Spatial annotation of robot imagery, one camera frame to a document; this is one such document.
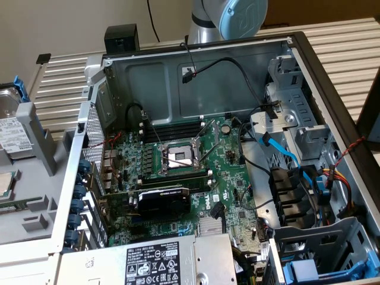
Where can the black plastic box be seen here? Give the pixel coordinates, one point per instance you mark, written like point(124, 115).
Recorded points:
point(121, 38)

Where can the blue slot retainer clip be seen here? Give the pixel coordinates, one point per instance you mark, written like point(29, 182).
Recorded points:
point(72, 237)
point(84, 165)
point(75, 221)
point(77, 206)
point(82, 179)
point(80, 191)

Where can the grey metal drive cage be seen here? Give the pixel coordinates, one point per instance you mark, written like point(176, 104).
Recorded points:
point(297, 101)

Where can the metal CPU socket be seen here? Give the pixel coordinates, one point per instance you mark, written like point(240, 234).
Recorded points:
point(178, 155)

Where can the white barcode tag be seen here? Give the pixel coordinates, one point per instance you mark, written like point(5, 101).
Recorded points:
point(265, 252)

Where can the open grey PC case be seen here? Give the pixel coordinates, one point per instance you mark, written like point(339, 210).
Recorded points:
point(148, 86)

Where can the hard drive in blue caddy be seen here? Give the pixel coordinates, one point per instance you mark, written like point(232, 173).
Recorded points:
point(297, 234)

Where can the silver finned heatsink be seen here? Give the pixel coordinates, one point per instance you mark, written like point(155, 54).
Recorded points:
point(209, 225)

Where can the empty blue disk carrier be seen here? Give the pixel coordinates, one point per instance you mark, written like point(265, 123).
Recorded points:
point(302, 267)

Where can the grey plastic parts rack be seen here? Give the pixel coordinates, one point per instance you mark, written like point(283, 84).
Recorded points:
point(29, 184)

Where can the metal socket cover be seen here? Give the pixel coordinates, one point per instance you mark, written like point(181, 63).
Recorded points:
point(215, 130)

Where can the brown cardboard box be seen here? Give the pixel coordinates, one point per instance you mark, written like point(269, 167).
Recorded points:
point(311, 12)

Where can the metal locking lever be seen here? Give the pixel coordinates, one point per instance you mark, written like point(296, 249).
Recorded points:
point(152, 130)
point(205, 142)

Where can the round coin cell battery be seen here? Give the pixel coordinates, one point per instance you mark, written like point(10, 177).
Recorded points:
point(226, 129)

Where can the green Dell motherboard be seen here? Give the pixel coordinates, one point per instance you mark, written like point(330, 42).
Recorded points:
point(225, 178)

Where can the silver power supply unit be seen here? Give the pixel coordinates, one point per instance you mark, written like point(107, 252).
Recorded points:
point(207, 252)

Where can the green RAM stick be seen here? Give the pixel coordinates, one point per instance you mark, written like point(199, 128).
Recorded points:
point(12, 206)

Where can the black Nvidia graphics card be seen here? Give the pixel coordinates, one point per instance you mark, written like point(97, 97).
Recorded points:
point(163, 203)

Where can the silver CPU chip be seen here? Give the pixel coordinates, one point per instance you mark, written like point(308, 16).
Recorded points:
point(4, 185)

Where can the blue plastic latch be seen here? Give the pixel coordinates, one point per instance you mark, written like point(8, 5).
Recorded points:
point(326, 193)

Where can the hard disk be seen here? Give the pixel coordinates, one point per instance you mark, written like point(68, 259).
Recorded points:
point(12, 133)

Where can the black RAM slot bank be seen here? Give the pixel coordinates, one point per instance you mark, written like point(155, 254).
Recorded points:
point(175, 130)
point(178, 185)

